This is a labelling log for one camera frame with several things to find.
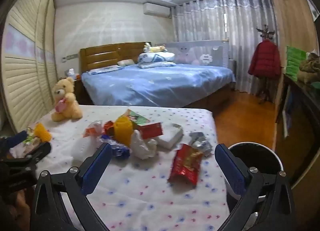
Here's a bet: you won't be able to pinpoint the bed with blue sheet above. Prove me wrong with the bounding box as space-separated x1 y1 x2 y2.
81 63 237 109

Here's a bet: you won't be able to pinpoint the red snack packet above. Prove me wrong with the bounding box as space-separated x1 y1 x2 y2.
167 143 203 186

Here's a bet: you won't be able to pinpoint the colourful printed packet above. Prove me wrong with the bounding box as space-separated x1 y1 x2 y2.
22 133 42 146

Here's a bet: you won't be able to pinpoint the floral white blanket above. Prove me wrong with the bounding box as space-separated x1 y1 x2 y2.
10 104 230 231

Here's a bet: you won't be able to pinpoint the stacked pillows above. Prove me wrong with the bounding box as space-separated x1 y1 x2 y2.
137 51 177 69

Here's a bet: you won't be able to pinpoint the white foam block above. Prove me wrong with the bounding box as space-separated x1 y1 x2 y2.
156 123 183 149

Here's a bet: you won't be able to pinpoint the red carton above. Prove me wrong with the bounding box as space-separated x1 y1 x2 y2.
136 122 164 139

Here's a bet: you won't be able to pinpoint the flat blue pillow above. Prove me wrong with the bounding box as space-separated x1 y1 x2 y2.
86 66 123 74

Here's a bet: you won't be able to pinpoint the brown fuzzy cloth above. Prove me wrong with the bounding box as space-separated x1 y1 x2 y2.
299 52 320 83

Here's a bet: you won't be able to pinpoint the white air conditioner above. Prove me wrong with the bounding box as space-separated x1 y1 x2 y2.
143 2 172 18

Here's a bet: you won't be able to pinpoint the small beige pillow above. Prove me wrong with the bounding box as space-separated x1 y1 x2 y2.
117 59 137 67

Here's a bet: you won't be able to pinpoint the orange wrapper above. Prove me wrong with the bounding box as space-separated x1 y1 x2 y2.
82 120 104 138

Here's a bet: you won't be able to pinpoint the stack of green packets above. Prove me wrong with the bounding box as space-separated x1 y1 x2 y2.
285 46 307 81

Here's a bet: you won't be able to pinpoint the yellow toy piece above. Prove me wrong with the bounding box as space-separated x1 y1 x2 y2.
32 123 52 143

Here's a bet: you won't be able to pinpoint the small red wrapper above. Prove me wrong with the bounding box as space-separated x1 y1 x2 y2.
103 120 115 136

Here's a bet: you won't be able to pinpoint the wooden headboard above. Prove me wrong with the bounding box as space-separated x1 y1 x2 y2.
79 42 150 74

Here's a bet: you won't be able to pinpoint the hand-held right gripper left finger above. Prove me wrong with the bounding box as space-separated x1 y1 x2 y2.
30 143 113 231

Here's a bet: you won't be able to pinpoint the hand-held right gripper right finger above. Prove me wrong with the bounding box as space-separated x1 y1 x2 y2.
214 143 297 231

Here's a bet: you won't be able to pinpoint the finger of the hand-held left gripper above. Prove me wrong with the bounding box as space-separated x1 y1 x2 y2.
4 142 52 169
0 131 28 154

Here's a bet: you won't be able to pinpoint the grey patterned curtain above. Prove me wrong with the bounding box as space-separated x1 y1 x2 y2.
172 0 277 94

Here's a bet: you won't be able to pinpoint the white tissue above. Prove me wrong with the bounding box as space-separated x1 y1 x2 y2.
130 130 158 160

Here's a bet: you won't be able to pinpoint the dark wooden cabinet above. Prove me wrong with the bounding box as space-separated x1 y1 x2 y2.
275 73 320 191

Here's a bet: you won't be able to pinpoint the green carton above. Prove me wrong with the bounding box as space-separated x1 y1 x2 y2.
124 109 150 128

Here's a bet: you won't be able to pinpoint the white bin with black liner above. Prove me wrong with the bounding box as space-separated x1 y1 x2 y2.
226 142 285 204

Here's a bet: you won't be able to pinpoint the wooden nightstand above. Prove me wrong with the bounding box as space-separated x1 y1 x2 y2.
74 77 87 105

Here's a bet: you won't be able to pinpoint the silver foil wrapper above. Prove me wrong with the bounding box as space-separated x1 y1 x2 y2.
188 132 216 158

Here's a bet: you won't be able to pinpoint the grey bed guard rail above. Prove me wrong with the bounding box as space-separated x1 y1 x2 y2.
165 38 230 67

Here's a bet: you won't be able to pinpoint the wooden coat rack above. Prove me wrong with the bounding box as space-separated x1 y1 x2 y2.
256 24 275 104

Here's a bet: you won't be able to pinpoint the tall light wooden cabinet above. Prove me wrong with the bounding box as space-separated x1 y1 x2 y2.
266 0 318 56

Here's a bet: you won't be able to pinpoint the tan teddy bear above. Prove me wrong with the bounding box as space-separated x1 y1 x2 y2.
51 77 83 123

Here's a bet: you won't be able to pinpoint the yellow plush toy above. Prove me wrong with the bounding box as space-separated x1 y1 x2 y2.
143 42 167 53

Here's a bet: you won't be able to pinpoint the blue wrapper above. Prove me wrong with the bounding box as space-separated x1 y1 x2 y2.
100 135 132 159

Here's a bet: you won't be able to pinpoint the cream louvered wardrobe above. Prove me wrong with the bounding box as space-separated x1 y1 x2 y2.
0 0 59 134

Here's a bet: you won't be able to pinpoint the large yellow foam net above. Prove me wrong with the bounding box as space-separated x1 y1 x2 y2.
114 115 133 148

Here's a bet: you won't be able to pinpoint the red puffer jacket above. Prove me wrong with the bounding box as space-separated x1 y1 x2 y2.
248 39 282 79

